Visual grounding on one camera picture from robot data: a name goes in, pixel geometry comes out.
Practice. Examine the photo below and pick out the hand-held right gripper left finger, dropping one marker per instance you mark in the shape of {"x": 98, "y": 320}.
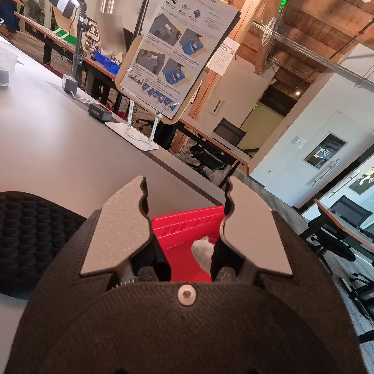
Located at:
{"x": 117, "y": 230}

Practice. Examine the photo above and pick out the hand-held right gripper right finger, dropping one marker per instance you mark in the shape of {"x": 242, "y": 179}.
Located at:
{"x": 254, "y": 233}

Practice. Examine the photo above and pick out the red plastic bin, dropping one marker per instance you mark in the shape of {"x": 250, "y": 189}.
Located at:
{"x": 181, "y": 248}

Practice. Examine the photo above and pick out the black mesh cushion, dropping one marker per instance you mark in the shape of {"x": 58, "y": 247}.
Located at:
{"x": 35, "y": 233}

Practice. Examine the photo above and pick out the office desk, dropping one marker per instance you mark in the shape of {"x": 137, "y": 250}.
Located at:
{"x": 336, "y": 217}
{"x": 233, "y": 153}

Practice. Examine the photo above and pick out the black office chair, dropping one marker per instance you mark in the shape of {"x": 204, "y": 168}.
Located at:
{"x": 204, "y": 157}
{"x": 347, "y": 209}

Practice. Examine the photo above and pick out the black charger box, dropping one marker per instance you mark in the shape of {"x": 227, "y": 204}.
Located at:
{"x": 99, "y": 112}

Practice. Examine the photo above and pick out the dark phone pictogram sign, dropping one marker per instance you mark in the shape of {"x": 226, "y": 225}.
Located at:
{"x": 365, "y": 181}

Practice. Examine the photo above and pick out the grey power adapter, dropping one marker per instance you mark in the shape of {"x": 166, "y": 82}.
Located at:
{"x": 69, "y": 83}

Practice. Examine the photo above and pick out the blue plastic bin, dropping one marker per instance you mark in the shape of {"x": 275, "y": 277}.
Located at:
{"x": 106, "y": 61}

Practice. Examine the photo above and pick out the white paper notice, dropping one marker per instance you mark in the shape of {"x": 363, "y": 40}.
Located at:
{"x": 223, "y": 55}

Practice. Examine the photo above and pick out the printed instruction sheet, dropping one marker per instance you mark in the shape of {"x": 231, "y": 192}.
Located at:
{"x": 175, "y": 58}

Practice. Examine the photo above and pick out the grey light stand pole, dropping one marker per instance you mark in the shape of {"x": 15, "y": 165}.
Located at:
{"x": 78, "y": 52}

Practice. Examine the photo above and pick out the square marker sign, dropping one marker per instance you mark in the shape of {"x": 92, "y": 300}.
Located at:
{"x": 93, "y": 30}

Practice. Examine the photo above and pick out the green exit sign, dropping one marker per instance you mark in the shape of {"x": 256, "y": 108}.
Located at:
{"x": 282, "y": 5}

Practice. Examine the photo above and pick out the wooden support post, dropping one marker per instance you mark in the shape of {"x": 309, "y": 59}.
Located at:
{"x": 204, "y": 93}

